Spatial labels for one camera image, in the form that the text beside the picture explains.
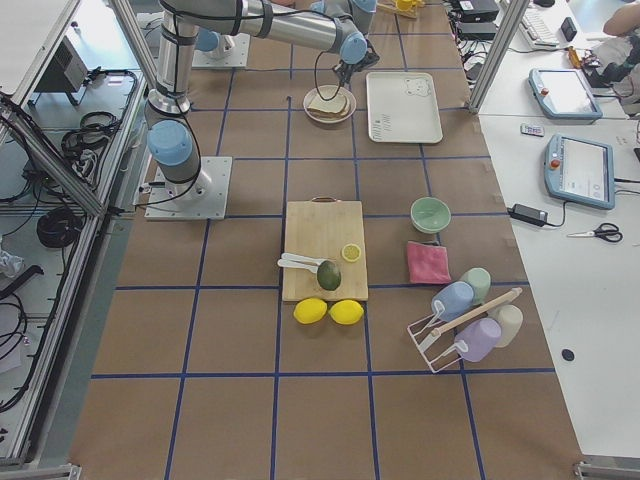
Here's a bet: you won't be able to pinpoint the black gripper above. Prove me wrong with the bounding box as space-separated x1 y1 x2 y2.
333 42 379 88

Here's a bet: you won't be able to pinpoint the cream round plate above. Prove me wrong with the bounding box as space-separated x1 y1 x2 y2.
302 85 357 124

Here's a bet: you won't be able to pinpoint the bread slice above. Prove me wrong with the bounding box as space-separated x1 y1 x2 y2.
306 92 350 119

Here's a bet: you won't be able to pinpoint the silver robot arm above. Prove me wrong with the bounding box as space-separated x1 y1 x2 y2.
145 1 378 202
195 28 235 60

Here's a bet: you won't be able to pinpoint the cream bear tray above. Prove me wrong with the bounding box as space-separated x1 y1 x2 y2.
366 72 443 144

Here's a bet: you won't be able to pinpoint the wooden cup rack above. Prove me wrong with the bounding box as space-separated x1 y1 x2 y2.
377 0 418 19

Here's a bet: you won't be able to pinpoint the yellow mug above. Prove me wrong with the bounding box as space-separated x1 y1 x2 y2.
395 0 425 16

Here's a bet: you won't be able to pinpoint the wooden cutting board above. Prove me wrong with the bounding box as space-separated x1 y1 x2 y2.
282 200 369 302

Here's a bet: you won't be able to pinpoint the green bowl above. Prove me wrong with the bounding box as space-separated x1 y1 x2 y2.
410 197 451 234

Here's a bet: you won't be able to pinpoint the lemon slice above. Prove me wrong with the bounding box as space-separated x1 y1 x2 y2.
341 243 362 263

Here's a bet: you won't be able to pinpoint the avocado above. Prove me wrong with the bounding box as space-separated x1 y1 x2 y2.
316 260 342 291

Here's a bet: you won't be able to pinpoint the pink cloth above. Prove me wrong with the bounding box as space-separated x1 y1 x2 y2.
406 241 451 285

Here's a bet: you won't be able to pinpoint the far teach pendant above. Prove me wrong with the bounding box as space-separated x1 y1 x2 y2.
528 69 603 123

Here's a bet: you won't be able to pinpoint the teach pendant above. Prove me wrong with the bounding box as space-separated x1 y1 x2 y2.
528 69 603 123
543 134 615 210

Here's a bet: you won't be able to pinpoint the black power adapter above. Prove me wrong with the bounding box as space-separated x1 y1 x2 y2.
507 203 548 227

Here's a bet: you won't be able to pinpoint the whole lemon right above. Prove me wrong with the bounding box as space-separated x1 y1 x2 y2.
329 299 364 326

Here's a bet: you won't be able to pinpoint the whole lemon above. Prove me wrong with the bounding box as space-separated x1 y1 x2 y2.
293 298 328 325
329 299 364 326

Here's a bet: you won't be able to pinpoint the whole lemon left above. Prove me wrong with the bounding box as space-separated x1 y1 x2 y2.
293 298 328 325

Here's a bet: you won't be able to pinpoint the green cup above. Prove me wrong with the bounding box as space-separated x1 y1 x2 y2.
459 267 491 305

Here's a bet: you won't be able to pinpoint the blue cup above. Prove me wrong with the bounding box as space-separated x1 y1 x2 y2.
431 281 474 322

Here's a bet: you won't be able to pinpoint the near teach pendant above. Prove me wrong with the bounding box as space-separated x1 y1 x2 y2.
543 134 615 210

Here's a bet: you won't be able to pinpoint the cream cup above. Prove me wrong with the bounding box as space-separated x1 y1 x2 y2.
488 304 523 348

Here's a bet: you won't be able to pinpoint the purple cup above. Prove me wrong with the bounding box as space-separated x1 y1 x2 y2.
454 317 502 362

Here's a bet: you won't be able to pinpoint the scissors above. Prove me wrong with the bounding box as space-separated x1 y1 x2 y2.
567 222 624 244

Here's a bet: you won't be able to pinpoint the white wire cup rack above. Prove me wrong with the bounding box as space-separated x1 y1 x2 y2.
406 287 524 374

